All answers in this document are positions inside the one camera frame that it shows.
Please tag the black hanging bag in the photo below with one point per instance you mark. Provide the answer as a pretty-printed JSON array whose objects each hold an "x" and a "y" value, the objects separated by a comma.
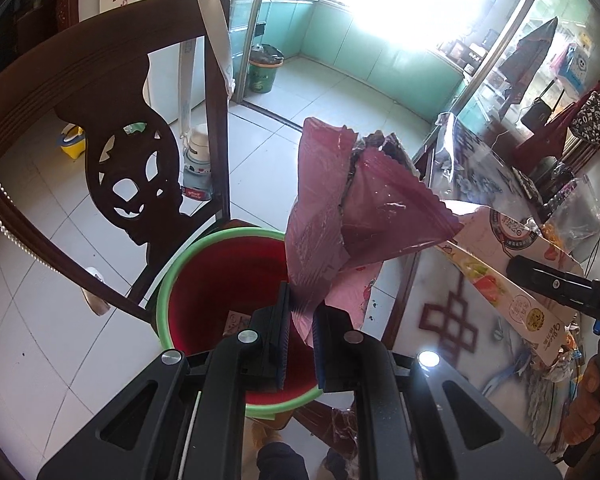
[{"x": 540, "y": 110}]

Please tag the yellow plastic toy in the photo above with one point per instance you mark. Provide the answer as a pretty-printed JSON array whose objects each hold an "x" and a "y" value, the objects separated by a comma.
[{"x": 75, "y": 142}]

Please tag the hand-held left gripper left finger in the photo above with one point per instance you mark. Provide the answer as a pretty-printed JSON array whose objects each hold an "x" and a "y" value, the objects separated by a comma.
[{"x": 282, "y": 345}]

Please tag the dark carved wooden chair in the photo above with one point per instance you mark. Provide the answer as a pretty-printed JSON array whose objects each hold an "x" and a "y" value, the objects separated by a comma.
[{"x": 30, "y": 100}]

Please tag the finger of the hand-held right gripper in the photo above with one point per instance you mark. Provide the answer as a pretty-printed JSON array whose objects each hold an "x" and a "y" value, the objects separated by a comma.
[{"x": 545, "y": 277}]

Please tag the pale wrapper piece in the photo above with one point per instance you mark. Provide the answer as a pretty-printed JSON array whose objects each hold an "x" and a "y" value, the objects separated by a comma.
[{"x": 236, "y": 321}]

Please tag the black and white patterned bag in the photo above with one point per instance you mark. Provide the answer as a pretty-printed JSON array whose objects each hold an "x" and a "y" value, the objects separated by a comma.
[{"x": 590, "y": 117}]

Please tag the white snack package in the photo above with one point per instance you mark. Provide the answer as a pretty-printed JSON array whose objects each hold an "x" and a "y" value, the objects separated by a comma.
[{"x": 510, "y": 300}]

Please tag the green trash bin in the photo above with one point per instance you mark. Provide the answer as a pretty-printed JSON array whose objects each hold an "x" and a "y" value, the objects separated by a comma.
[{"x": 262, "y": 77}]

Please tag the clear plastic bag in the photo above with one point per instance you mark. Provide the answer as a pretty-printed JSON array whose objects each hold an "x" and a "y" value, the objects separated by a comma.
[{"x": 577, "y": 215}]

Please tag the beige floor object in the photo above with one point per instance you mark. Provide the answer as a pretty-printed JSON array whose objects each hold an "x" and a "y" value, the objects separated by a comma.
[{"x": 96, "y": 292}]

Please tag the red cloth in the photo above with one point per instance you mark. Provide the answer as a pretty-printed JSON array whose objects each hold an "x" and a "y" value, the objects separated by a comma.
[{"x": 550, "y": 137}]

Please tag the floral tablecloth with clear cover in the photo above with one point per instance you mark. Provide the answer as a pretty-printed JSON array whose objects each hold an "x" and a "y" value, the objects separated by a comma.
[{"x": 450, "y": 330}]

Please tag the pale blue water bottle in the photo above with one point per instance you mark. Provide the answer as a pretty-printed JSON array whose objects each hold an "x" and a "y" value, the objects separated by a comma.
[{"x": 198, "y": 160}]

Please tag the green kitchen cabinets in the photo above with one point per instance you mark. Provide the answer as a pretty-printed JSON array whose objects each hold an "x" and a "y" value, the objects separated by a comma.
[{"x": 360, "y": 45}]

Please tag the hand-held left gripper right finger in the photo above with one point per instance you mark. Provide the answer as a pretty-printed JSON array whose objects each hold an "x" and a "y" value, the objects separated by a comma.
[{"x": 320, "y": 355}]

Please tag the maroon snack wrapper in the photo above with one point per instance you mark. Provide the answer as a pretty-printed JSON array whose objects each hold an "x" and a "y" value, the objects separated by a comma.
[{"x": 325, "y": 220}]

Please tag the red bucket with green rim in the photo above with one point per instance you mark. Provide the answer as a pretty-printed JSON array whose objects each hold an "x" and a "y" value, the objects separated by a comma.
[{"x": 215, "y": 285}]

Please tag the person's dark trouser leg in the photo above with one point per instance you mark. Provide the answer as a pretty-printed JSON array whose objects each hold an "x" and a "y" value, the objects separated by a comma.
[{"x": 280, "y": 462}]

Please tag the blue bag with face print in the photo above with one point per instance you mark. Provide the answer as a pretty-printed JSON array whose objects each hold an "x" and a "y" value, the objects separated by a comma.
[{"x": 576, "y": 67}]

